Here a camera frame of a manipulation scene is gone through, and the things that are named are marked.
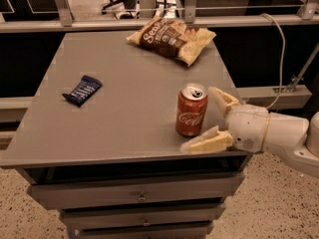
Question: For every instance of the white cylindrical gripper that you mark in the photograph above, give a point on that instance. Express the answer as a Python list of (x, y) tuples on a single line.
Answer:
[(248, 126)]

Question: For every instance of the red coke can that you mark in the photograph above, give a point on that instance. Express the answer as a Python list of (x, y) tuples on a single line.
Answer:
[(191, 107)]

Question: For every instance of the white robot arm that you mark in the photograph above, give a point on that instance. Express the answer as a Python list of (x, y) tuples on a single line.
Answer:
[(294, 140)]

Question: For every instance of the brown and yellow chip bag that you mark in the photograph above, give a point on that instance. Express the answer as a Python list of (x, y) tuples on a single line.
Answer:
[(172, 39)]

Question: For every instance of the middle grey drawer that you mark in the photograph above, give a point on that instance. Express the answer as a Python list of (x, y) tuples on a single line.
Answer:
[(143, 216)]

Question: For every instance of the grey drawer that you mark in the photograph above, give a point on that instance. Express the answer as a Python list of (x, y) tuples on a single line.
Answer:
[(163, 231), (136, 191), (143, 216)]

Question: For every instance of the bottom grey drawer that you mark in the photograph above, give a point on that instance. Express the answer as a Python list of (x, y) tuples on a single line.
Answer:
[(163, 231)]

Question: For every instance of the grey drawer cabinet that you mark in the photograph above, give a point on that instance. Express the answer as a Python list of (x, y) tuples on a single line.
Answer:
[(126, 129)]

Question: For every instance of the dark blue snack bar wrapper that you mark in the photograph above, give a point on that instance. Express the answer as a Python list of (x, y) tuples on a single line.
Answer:
[(83, 91)]

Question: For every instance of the top grey drawer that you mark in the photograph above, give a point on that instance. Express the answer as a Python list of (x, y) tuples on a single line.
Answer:
[(136, 191)]

